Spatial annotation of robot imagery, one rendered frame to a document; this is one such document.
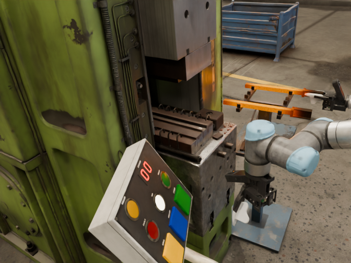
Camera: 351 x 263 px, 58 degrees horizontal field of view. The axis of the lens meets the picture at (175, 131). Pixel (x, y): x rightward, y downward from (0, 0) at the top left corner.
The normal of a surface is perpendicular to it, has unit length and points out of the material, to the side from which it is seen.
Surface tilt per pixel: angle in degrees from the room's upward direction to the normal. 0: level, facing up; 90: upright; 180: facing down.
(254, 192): 0
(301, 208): 0
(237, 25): 89
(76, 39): 89
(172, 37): 90
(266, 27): 89
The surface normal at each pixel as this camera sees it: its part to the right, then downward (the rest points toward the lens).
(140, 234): 0.81, -0.42
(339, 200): -0.07, -0.85
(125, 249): -0.14, 0.53
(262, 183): -0.83, 0.35
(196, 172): -0.55, 0.48
